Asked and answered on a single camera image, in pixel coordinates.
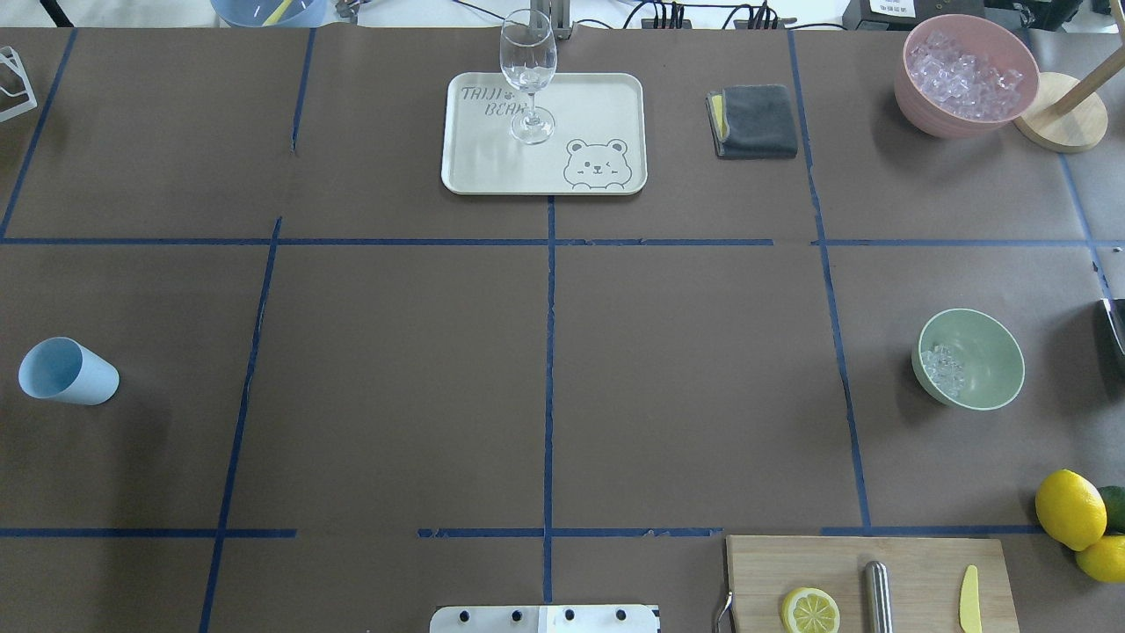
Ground green bowl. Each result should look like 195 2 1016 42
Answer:
911 308 1026 412

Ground light blue cup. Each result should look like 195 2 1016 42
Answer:
18 337 120 406

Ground ice cubes in green bowl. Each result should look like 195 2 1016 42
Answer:
919 344 968 399

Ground large blue bowl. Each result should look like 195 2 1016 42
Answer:
210 1 329 28

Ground pink bowl with ice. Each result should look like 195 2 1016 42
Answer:
896 13 1040 139

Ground cream bear serving tray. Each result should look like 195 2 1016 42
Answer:
441 72 648 195

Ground clear wine glass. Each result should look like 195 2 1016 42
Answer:
500 9 557 145

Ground folded grey cloth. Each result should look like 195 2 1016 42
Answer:
707 84 798 159

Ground lemon half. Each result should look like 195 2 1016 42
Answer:
780 586 842 633

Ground steel muddler rod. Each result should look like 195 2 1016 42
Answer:
864 560 896 632

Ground wooden cutting board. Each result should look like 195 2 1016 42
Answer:
726 535 1020 632

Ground yellow plastic knife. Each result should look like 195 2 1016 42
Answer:
959 564 982 633

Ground wooden cup stand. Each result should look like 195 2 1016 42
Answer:
1015 47 1124 153

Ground yellow lemon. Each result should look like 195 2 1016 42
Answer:
1035 469 1107 552
1074 535 1125 584

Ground green lime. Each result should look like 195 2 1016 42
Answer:
1097 485 1125 535

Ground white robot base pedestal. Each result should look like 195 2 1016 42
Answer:
429 604 662 632

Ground white wire cup rack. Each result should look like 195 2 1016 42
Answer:
1 47 39 121

